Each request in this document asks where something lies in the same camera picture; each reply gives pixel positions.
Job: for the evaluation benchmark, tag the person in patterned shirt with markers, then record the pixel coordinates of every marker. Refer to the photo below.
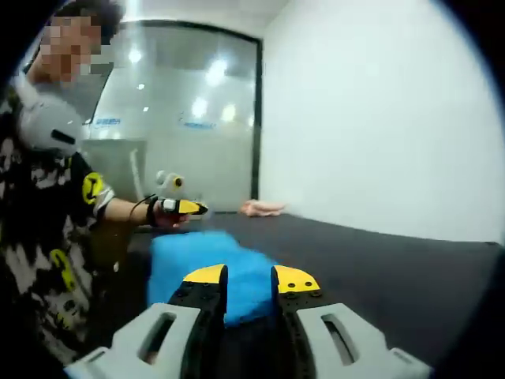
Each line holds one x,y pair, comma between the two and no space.
35,221

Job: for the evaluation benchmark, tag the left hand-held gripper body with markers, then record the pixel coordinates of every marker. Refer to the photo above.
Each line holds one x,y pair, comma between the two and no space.
169,183

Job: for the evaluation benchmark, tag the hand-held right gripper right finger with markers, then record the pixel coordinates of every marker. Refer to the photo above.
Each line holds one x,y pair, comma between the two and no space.
355,351

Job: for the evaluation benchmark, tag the grey worn device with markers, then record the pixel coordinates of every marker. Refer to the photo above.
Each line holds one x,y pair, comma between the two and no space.
43,118

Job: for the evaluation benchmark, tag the blue logo sticker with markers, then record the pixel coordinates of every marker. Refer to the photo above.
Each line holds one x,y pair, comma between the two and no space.
199,125
106,123

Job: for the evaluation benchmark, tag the glass partition black frame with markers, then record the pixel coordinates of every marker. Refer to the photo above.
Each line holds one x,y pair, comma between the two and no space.
177,79

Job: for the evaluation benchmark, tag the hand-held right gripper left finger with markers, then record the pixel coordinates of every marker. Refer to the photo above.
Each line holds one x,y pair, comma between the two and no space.
142,347

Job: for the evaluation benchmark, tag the person's head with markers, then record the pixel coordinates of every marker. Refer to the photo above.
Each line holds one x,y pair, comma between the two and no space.
108,13

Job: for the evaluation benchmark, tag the person's left hand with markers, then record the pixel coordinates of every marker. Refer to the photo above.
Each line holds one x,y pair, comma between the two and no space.
169,220

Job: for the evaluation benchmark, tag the blue cloth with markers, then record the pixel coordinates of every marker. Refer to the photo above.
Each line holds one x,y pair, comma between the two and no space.
189,256

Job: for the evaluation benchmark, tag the pink cloth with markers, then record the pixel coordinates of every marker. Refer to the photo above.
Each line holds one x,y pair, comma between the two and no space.
264,208

